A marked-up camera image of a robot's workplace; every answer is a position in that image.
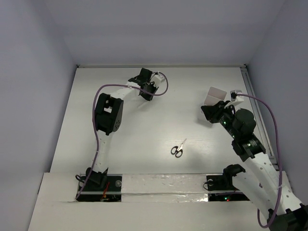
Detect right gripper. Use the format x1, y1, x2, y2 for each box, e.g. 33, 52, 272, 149
200, 100, 239, 139

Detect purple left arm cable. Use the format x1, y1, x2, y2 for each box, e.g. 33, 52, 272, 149
76, 71, 169, 200

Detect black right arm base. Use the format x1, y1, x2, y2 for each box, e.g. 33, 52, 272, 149
203, 164, 246, 192

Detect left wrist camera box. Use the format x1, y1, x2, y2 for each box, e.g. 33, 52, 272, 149
151, 73, 165, 88

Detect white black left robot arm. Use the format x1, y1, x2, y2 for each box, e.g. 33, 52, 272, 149
76, 68, 169, 195

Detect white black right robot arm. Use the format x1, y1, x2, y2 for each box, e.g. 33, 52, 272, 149
201, 101, 308, 231

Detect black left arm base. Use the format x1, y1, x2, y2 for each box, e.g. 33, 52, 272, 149
77, 175, 122, 202

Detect black handled scissors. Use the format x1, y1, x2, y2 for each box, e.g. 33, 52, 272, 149
170, 139, 187, 158

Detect white divided desk organizer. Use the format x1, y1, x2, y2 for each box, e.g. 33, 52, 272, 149
197, 86, 228, 127

